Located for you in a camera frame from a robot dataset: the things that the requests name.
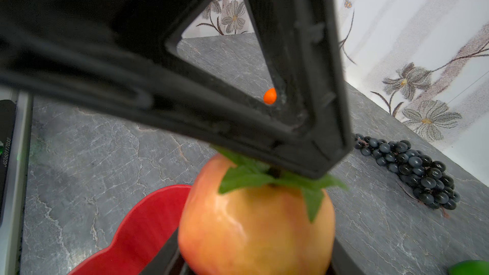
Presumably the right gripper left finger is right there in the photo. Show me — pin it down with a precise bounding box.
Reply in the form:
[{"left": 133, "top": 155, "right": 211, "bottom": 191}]
[{"left": 139, "top": 229, "right": 191, "bottom": 275}]

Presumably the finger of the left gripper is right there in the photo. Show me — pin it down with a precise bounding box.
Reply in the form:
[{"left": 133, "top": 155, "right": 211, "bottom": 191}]
[{"left": 1, "top": 0, "right": 353, "bottom": 179}]

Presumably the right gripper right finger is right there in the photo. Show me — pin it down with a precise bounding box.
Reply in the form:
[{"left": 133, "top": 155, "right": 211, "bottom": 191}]
[{"left": 326, "top": 238, "right": 365, "bottom": 275}]

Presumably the red flower-shaped bowl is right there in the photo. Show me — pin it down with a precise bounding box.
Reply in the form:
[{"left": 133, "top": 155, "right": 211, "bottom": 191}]
[{"left": 70, "top": 185, "right": 191, "bottom": 274}]

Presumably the red strawberry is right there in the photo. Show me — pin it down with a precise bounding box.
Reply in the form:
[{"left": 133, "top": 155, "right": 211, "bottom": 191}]
[{"left": 178, "top": 147, "right": 344, "bottom": 274}]

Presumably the green pepper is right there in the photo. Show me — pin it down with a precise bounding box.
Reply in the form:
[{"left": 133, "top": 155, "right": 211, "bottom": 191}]
[{"left": 448, "top": 260, "right": 489, "bottom": 275}]

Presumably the black grape bunch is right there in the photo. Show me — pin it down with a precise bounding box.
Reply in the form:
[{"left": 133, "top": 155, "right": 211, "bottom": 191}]
[{"left": 353, "top": 133, "right": 461, "bottom": 212}]

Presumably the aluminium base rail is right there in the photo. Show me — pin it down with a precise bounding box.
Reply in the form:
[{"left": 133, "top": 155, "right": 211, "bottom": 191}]
[{"left": 1, "top": 86, "right": 33, "bottom": 274}]

